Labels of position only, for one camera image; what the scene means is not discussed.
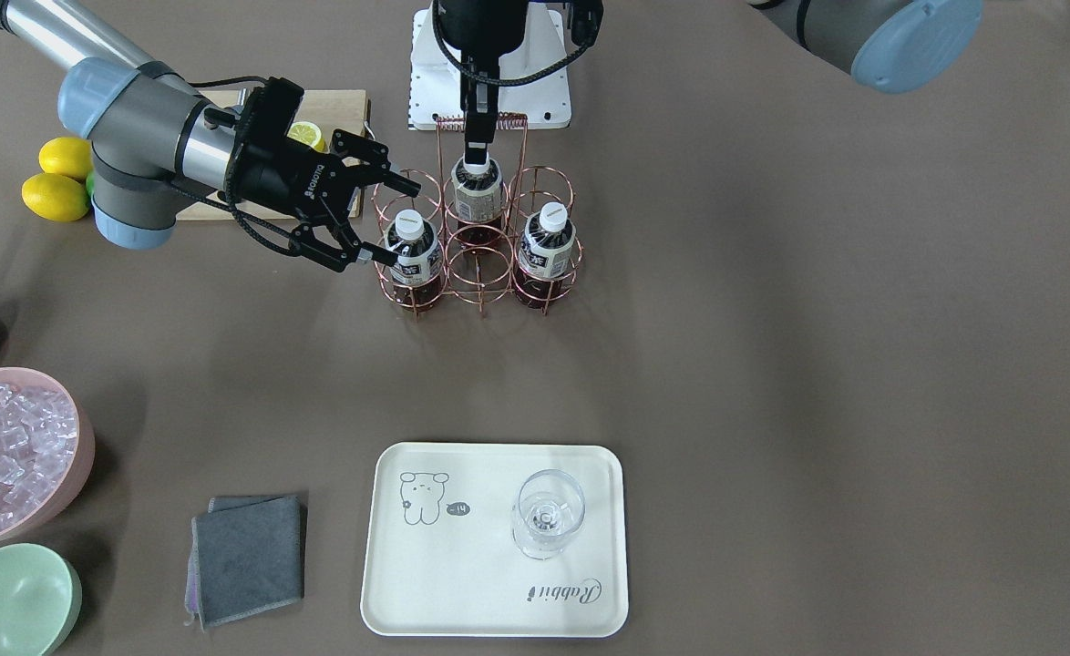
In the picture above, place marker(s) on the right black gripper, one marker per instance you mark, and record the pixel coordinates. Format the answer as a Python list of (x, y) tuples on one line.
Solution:
[(282, 179)]

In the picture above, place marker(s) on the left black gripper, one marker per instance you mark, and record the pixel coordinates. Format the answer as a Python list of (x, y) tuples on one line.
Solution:
[(478, 25)]

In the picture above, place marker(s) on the copper wire bottle basket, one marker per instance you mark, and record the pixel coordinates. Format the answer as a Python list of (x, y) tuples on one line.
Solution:
[(479, 263)]

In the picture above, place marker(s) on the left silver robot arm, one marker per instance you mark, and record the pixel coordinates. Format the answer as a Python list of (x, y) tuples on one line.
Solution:
[(890, 46)]

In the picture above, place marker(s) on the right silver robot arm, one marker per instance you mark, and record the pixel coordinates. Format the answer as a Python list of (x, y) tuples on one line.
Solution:
[(159, 146)]

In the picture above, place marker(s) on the tea bottle front middle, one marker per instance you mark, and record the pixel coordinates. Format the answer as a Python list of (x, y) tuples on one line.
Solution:
[(417, 273)]

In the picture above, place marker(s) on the tea bottle near tray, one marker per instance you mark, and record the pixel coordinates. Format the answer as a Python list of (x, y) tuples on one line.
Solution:
[(543, 258)]

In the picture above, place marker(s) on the half lemon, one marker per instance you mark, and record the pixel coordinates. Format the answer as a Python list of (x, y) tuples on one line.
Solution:
[(308, 134)]

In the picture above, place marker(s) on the wooden cutting board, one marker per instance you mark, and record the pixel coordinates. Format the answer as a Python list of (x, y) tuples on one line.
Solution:
[(329, 110)]

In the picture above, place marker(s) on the whole lemon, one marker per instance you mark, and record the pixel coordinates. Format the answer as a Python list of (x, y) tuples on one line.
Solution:
[(55, 197), (66, 156)]

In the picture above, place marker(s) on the cream rabbit tray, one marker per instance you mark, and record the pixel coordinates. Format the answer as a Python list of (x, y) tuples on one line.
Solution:
[(440, 561)]

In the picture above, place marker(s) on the clear wine glass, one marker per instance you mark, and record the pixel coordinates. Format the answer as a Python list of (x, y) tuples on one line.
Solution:
[(547, 514)]

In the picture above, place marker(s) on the grey folded cloth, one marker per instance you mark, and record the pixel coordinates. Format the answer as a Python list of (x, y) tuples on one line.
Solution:
[(246, 558)]

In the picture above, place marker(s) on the pink bowl of ice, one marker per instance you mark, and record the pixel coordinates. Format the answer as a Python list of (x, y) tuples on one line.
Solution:
[(47, 449)]

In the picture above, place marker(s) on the green empty bowl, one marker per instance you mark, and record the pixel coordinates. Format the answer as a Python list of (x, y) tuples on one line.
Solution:
[(40, 599)]

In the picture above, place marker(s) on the tea bottle under handle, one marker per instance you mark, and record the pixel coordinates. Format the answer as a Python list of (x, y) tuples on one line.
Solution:
[(479, 206)]

